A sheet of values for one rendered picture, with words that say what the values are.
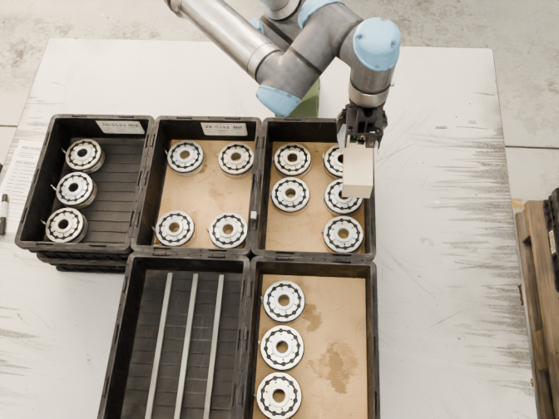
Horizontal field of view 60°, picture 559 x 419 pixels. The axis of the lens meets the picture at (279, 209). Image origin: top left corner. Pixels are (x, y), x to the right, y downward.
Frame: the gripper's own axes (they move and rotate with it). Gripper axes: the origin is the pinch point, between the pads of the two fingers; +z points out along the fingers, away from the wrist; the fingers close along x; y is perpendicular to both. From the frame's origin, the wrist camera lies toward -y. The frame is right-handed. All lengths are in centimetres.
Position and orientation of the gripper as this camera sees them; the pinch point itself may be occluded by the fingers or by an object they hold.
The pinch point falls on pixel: (358, 140)
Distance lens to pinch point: 112.5
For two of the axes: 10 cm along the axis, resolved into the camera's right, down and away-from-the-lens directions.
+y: -0.8, 9.1, -4.0
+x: 10.0, 0.5, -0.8
